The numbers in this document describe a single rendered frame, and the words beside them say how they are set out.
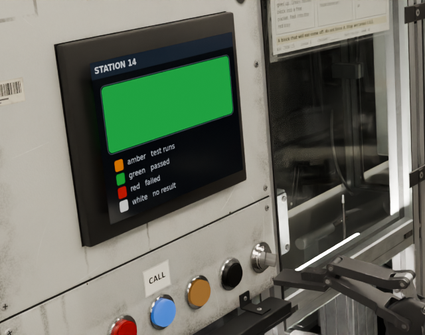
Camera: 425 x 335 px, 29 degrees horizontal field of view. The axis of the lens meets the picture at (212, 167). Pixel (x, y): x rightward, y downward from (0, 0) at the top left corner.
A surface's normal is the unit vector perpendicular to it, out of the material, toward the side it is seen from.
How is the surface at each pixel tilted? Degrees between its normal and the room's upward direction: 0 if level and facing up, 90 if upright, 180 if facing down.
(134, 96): 90
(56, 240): 90
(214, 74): 90
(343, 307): 90
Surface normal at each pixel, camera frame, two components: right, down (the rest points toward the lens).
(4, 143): 0.76, 0.11
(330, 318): -0.65, 0.26
